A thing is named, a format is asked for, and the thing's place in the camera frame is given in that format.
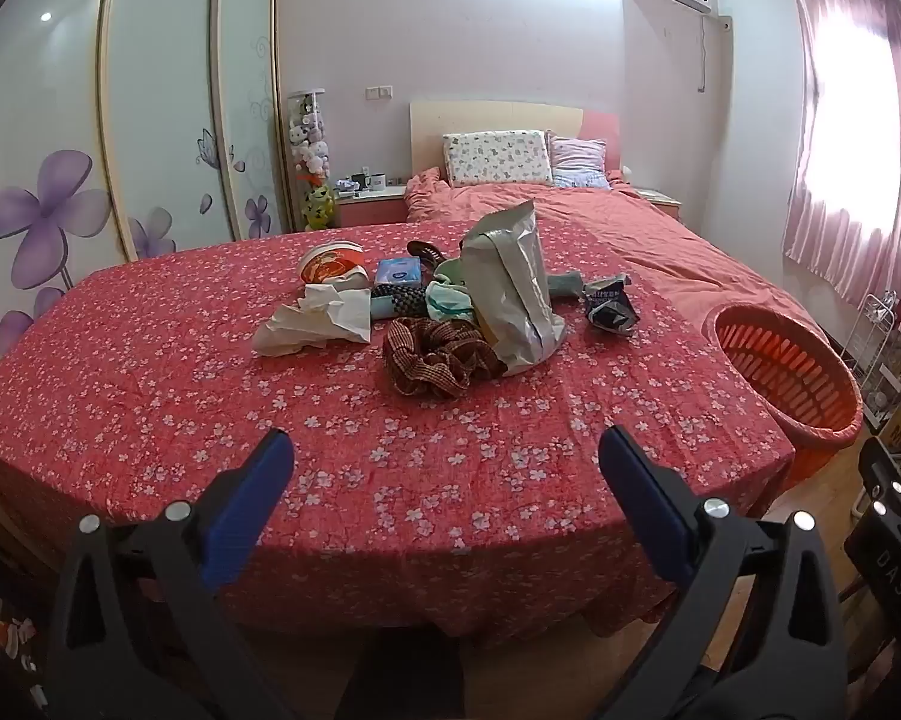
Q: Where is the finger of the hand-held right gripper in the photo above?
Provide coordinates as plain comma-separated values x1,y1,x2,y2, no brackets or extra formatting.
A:
857,436,901,518

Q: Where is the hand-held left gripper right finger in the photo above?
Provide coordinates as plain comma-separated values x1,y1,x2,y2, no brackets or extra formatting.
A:
598,424,849,720

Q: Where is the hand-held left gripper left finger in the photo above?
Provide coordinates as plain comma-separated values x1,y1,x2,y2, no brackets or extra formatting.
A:
45,427,297,720

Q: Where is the orange plastic basket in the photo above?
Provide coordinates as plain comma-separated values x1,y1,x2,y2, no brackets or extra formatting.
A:
701,305,866,492

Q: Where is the dark snack wrapper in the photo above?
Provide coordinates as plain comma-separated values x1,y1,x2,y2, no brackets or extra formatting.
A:
581,275,639,336

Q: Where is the white tissue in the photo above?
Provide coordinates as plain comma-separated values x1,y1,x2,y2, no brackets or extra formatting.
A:
252,283,374,358

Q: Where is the brown plaid cloth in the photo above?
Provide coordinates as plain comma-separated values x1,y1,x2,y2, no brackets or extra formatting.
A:
382,317,507,400

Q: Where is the silver foil bag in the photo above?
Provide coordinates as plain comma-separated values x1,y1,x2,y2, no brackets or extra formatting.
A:
461,200,567,376

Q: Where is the red white noodle cup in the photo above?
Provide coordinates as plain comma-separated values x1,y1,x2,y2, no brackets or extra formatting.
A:
298,238,369,287

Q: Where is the black checkered pouch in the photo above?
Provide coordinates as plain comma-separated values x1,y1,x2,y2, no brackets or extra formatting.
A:
371,285,430,320

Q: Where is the white teal mask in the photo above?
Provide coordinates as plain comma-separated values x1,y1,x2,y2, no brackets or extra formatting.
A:
424,281,481,325

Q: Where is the blue tissue packet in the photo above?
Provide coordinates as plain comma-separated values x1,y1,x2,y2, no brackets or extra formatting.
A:
375,256,423,287

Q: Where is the red floral tablecloth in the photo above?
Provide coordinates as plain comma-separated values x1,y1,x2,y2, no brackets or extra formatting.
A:
0,221,797,650

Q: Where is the coral bed duvet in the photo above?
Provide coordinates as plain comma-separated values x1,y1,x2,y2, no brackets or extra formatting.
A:
403,169,827,346

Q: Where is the pink white nightstand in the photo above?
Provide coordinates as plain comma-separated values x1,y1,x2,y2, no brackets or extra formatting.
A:
334,184,410,228
634,186,684,220

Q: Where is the yellow green plush toy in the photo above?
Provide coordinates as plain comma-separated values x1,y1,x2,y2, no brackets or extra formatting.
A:
302,184,339,231

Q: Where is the pink curtain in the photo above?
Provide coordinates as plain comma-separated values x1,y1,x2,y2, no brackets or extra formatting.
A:
782,0,901,301

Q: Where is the pink striped pillow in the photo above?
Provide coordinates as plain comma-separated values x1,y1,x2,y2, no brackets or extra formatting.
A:
546,136,612,191

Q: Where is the white floral pillow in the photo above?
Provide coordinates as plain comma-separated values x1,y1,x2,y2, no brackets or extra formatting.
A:
441,130,555,188

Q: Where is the clear tube of plush toys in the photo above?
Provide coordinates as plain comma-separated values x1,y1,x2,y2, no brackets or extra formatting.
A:
286,90,335,230

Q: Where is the beige and pink headboard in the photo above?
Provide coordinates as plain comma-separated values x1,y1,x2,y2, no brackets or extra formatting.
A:
409,99,622,177

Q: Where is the flower print sliding wardrobe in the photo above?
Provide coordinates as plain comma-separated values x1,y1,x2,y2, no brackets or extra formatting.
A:
0,0,295,361

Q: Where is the white pipe cover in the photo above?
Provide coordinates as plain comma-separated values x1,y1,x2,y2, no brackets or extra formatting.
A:
696,11,735,95

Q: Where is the white wire rack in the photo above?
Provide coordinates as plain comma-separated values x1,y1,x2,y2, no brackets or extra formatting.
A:
840,289,901,451

